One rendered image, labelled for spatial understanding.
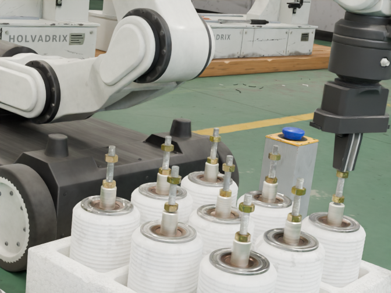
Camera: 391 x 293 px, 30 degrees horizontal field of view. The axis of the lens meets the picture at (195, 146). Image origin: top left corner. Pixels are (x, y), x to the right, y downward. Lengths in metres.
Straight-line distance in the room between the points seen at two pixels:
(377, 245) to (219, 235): 0.82
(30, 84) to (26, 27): 1.58
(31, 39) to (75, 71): 1.64
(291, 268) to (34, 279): 0.37
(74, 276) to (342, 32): 0.49
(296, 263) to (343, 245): 0.12
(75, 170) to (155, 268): 0.49
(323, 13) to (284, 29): 2.35
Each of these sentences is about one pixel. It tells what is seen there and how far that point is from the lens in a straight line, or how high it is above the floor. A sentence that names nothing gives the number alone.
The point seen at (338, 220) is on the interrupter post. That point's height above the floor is 0.26.
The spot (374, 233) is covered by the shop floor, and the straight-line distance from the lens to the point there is 1.86.
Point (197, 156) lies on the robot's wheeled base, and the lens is 1.62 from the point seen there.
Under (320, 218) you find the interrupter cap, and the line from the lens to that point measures 1.10.
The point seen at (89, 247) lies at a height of 0.20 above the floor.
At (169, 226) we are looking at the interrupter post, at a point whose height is 0.26.
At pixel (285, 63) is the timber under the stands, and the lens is 4.46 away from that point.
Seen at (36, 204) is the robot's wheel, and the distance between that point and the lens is 1.33.
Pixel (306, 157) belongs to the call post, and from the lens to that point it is 1.31.
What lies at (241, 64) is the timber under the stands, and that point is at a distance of 4.11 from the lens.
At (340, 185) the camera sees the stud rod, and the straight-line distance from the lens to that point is 1.08.
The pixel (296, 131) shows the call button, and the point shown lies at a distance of 1.30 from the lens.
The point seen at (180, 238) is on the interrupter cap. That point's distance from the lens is 0.95.
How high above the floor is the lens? 0.61
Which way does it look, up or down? 14 degrees down
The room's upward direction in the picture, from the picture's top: 6 degrees clockwise
